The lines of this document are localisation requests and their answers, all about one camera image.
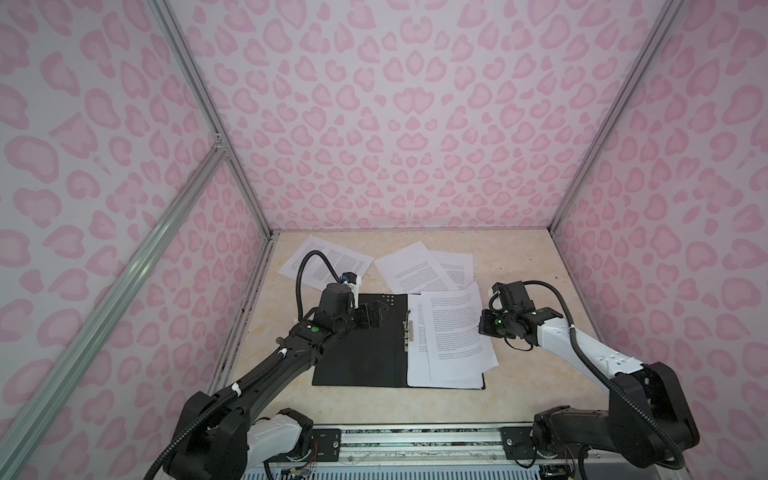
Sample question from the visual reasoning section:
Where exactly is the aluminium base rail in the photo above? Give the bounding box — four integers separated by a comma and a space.
161, 422, 691, 480

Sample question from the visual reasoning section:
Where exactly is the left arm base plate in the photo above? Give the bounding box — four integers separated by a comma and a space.
266, 427, 342, 463

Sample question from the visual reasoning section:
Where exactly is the corner aluminium post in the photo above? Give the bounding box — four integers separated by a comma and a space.
146, 0, 273, 240
547, 0, 687, 237

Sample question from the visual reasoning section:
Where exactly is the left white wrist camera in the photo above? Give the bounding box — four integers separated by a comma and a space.
340, 272, 359, 309

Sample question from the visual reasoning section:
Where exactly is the black file folder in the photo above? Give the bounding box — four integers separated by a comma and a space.
311, 292, 486, 390

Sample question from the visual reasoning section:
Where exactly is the left corner aluminium post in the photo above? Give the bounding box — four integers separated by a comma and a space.
146, 0, 273, 240

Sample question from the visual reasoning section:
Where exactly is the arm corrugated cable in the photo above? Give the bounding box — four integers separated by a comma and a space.
143, 250, 343, 480
488, 280, 685, 469

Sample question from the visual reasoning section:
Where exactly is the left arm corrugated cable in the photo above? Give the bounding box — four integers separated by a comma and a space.
143, 250, 343, 480

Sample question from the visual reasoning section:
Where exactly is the right corner aluminium post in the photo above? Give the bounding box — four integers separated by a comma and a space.
547, 0, 687, 237

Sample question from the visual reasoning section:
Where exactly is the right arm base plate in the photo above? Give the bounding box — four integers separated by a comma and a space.
499, 426, 579, 465

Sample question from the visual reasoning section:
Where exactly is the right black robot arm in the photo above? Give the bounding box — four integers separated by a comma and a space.
478, 280, 700, 470

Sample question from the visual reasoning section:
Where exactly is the paper under back centre sheet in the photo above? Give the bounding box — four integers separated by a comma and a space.
431, 250, 474, 289

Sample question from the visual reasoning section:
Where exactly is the diagonal aluminium frame bar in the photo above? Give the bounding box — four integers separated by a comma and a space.
1, 145, 227, 479

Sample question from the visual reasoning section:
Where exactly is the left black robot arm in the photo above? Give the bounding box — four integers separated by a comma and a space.
145, 281, 390, 479

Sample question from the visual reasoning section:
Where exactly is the metal folder clip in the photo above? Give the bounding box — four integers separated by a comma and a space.
403, 309, 414, 352

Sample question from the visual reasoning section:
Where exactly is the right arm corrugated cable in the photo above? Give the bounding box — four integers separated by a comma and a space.
488, 280, 685, 469

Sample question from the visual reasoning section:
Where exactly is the printed paper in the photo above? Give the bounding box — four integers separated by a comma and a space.
374, 242, 459, 294
421, 282, 499, 386
407, 294, 485, 390
277, 235, 375, 294

